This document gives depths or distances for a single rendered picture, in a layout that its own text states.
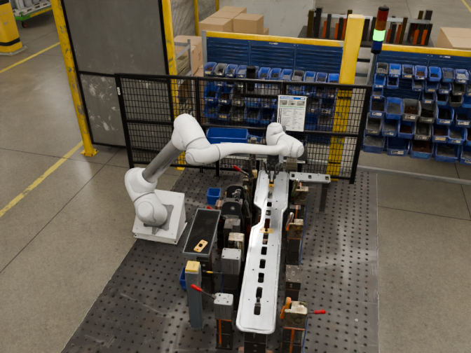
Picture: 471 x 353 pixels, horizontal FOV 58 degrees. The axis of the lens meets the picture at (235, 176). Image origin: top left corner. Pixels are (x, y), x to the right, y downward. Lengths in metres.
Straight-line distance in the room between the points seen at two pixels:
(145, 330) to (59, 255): 1.82
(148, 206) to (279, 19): 6.84
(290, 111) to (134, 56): 1.99
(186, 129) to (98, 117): 2.88
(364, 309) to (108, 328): 1.44
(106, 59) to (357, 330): 3.60
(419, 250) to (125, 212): 2.82
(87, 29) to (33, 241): 2.17
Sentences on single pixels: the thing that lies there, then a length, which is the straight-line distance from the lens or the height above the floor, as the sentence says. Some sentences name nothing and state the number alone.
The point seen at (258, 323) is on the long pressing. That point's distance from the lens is 2.13.
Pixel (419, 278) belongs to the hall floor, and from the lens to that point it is 3.98.
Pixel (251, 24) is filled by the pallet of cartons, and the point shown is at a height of 0.99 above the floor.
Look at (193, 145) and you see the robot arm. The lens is 2.37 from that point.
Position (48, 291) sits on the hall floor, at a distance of 3.88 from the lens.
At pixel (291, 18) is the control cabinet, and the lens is 9.03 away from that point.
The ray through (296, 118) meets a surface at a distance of 3.29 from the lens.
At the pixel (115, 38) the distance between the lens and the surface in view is 4.67.
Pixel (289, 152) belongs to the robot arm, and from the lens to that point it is 2.59.
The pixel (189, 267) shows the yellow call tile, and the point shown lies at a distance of 2.16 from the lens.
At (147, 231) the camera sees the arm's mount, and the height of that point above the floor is 0.77.
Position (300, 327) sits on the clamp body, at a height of 0.96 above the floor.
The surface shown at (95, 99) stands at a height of 0.75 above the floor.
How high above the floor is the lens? 2.70
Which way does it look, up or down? 34 degrees down
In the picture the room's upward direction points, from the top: straight up
